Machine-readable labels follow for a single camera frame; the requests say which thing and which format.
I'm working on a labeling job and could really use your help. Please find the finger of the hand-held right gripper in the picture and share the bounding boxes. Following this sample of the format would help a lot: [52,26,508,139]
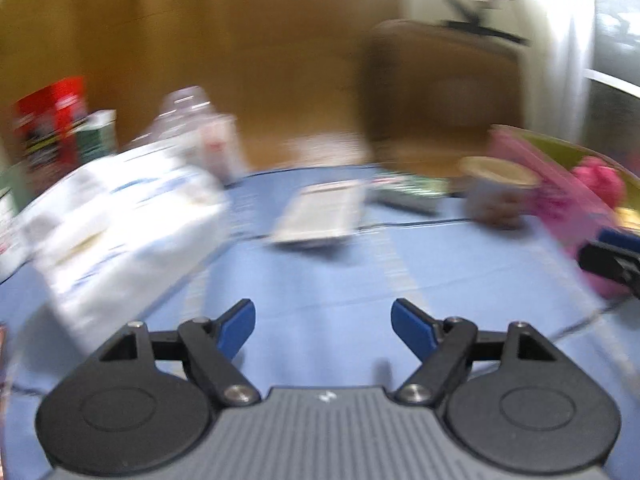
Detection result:
[577,228,640,302]

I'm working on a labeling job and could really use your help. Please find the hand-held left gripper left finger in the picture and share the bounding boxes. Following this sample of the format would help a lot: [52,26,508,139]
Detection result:
[100,298,261,407]

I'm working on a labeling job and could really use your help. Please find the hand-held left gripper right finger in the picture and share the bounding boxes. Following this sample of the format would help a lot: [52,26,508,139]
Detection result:
[391,298,557,407]

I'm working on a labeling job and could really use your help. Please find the yellow packet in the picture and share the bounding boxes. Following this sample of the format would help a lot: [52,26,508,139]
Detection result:
[615,205,640,231]

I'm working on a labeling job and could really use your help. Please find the pink fuzzy cloth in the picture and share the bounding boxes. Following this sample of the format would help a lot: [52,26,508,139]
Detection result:
[570,156,628,211]

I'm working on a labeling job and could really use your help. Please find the pink tin box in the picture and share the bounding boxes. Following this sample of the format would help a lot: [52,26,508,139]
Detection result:
[487,124,640,301]

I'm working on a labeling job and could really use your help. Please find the white wet wipes pack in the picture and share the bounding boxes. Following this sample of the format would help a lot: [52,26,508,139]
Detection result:
[270,180,371,248]

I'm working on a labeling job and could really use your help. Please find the blue striped tablecloth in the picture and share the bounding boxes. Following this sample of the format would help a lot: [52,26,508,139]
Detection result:
[0,160,640,480]

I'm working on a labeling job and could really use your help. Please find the round snack can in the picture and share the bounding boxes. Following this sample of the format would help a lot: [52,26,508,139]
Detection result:
[459,156,543,231]

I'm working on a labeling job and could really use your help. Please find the green patterned box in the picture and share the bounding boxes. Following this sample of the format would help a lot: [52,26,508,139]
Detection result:
[372,172,451,216]

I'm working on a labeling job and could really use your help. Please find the white tissue pack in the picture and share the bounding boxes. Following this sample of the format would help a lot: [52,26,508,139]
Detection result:
[15,140,231,346]

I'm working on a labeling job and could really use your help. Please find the clear plastic cup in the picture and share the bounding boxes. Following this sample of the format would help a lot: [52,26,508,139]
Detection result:
[197,112,248,186]

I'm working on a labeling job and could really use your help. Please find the frosted glass window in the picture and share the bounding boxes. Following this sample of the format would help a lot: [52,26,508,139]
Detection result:
[582,0,640,176]

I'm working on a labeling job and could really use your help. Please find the clear plastic bag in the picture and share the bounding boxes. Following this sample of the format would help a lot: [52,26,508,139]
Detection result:
[150,86,216,146]

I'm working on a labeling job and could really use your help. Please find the brown chair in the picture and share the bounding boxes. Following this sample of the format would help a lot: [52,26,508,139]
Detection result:
[357,19,528,178]

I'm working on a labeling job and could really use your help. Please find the green drink carton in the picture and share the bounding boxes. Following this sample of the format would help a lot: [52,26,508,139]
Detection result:
[75,110,118,163]

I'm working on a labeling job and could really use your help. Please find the black tape strips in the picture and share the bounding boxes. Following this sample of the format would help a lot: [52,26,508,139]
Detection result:
[442,0,531,46]

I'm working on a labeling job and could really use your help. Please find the wooden panel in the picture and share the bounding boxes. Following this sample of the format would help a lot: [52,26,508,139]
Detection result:
[0,0,406,176]

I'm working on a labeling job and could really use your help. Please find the red snack tin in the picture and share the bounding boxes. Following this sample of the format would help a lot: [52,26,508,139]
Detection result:
[12,76,88,171]

